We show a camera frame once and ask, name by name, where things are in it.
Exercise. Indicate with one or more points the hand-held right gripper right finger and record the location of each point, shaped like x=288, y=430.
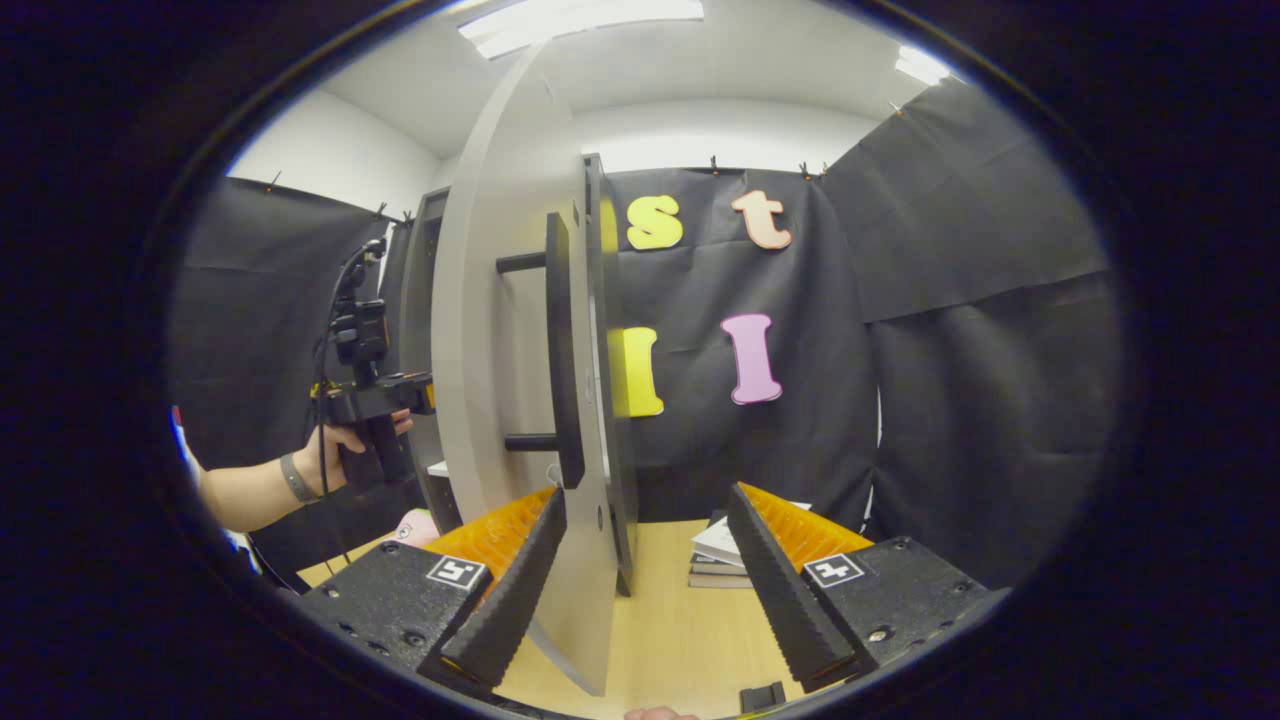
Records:
x=780, y=600

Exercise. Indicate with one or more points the black backdrop cloth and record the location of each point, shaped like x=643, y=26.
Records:
x=950, y=350

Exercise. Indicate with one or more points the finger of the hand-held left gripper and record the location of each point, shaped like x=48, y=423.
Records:
x=418, y=392

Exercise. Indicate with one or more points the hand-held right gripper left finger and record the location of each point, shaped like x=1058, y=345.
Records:
x=515, y=600

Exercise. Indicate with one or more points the ceiling light panel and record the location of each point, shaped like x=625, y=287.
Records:
x=580, y=22
x=920, y=65

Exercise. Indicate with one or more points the grey wristband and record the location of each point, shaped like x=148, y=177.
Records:
x=297, y=478

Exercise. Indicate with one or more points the dark grey cabinet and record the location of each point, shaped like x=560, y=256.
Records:
x=625, y=400

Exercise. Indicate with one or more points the pink plush toy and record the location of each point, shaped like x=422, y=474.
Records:
x=415, y=527

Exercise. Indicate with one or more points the beige cabinet door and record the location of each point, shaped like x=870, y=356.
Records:
x=480, y=350

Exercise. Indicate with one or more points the grey book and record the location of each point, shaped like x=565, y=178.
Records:
x=715, y=578

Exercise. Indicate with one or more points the white book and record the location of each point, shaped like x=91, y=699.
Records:
x=715, y=545

